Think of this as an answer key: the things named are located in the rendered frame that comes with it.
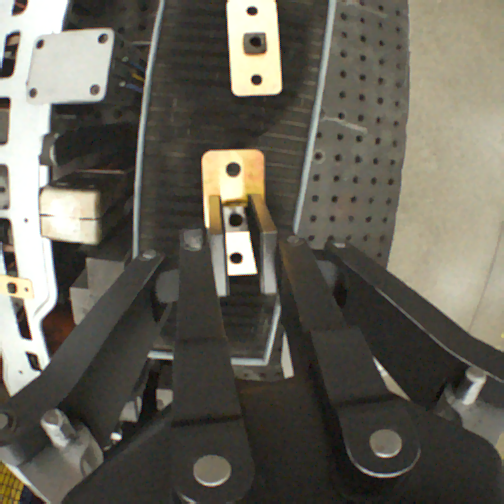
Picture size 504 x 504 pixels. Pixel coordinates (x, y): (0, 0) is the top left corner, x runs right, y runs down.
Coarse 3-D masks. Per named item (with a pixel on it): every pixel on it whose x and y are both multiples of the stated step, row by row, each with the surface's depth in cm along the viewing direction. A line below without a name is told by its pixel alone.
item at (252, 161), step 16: (208, 160) 19; (224, 160) 19; (240, 160) 20; (256, 160) 20; (208, 176) 20; (224, 176) 20; (240, 176) 20; (256, 176) 20; (208, 192) 20; (224, 192) 20; (240, 192) 20; (256, 192) 20; (208, 208) 21; (224, 208) 20; (240, 208) 20; (208, 224) 21; (240, 224) 20; (240, 240) 22; (240, 272) 23
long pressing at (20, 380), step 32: (0, 0) 26; (32, 0) 27; (64, 0) 29; (0, 32) 28; (32, 32) 30; (0, 64) 31; (0, 96) 33; (32, 128) 36; (0, 160) 36; (32, 160) 37; (32, 192) 39; (32, 224) 41; (0, 256) 42; (32, 256) 43; (0, 320) 47; (32, 320) 47
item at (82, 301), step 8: (80, 280) 39; (72, 288) 37; (80, 288) 37; (88, 288) 38; (72, 296) 38; (80, 296) 38; (88, 296) 38; (96, 296) 38; (72, 304) 38; (80, 304) 38; (88, 304) 38; (80, 312) 39; (80, 320) 39
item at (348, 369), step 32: (288, 256) 12; (288, 288) 11; (320, 288) 10; (288, 320) 11; (320, 320) 8; (320, 352) 6; (352, 352) 6; (320, 384) 6; (352, 384) 5; (384, 384) 5; (352, 416) 5; (384, 416) 4; (352, 448) 4; (384, 448) 4; (416, 448) 4; (352, 480) 4; (384, 480) 3
